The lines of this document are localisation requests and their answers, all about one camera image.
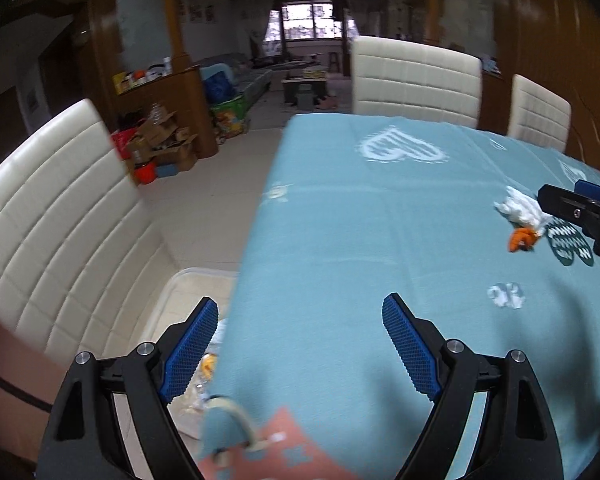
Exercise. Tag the wooden pillar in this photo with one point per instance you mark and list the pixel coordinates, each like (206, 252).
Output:
(175, 15)
(432, 0)

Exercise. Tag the wall pictures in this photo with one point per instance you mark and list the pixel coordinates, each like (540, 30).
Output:
(201, 13)

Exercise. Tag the large white quilted leather chair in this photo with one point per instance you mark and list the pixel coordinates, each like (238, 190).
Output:
(55, 220)

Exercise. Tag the white tissue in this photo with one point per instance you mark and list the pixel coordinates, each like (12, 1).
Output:
(522, 207)

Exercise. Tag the blue bag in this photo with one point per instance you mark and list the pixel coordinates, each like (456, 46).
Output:
(219, 87)

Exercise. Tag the barred window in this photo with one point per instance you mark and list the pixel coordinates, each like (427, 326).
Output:
(305, 22)

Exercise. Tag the red bucket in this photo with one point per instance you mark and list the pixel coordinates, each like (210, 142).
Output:
(145, 174)

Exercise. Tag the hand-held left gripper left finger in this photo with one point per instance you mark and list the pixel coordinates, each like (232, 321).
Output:
(190, 355)

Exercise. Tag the narrow white quilted chair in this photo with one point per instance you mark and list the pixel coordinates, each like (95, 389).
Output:
(537, 110)

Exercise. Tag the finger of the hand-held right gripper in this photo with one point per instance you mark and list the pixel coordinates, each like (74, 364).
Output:
(597, 192)
(562, 202)

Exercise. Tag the colourful printed bag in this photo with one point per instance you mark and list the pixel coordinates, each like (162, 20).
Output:
(230, 117)

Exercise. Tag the blue printed tablecloth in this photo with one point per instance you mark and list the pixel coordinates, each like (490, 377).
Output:
(380, 220)

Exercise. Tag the pile of cardboard boxes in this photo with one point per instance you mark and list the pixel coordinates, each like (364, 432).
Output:
(165, 137)

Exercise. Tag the coffee table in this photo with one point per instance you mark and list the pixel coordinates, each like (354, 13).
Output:
(304, 85)

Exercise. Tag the white quilted dining chair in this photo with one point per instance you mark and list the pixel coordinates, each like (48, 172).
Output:
(415, 75)

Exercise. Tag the grey sofa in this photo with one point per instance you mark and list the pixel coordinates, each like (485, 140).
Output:
(250, 77)

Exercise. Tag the clear plastic bin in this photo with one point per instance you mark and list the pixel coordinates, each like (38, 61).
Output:
(200, 273)

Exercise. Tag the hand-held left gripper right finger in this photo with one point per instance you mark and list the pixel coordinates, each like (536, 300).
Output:
(410, 345)

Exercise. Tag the wooden stool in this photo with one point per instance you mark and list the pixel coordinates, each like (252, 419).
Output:
(334, 62)

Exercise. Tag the wooden cabinet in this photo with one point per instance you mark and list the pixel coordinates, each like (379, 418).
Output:
(195, 105)

